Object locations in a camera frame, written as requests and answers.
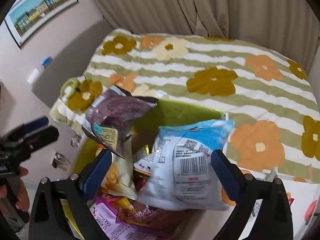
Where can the green cardboard storage box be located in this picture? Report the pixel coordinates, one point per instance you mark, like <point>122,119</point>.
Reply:
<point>171,113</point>

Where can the brown maroon snack packet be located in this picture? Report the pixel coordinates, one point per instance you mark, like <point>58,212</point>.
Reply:
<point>110,117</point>

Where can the pink white snack packet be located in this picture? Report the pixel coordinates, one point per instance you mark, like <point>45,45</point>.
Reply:
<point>122,218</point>

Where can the cream orange cake snack packet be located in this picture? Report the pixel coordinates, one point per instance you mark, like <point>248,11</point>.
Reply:
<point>118,181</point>

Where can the person's left hand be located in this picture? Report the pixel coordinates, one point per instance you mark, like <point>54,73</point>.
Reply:
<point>23,202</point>

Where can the blue white snack packet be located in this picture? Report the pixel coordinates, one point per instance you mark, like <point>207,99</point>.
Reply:
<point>179,165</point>

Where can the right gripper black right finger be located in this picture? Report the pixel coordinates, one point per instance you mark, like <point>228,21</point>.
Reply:
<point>274,219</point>

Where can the white wall switch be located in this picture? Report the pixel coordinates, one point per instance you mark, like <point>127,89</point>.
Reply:
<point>35,74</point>

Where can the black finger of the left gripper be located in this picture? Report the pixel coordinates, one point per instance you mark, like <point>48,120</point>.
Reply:
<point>30,127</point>
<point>31,141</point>

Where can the beige curtain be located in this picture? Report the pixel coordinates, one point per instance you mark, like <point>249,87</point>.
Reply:
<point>289,27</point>

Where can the framed building picture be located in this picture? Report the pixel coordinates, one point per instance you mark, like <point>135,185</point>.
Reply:
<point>27,16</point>

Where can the green striped flower blanket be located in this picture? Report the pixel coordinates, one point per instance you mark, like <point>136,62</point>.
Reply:
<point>267,95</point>

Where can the blue white wall device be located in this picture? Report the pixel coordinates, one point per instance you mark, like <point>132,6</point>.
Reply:
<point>46,61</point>

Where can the white persimmon print cloth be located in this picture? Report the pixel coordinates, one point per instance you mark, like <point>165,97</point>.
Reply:
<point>302,197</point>

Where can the grey padded headboard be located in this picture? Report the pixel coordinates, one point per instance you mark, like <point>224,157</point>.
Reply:
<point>70,62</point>

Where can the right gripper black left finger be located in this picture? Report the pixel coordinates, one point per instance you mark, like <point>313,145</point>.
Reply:
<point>48,219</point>

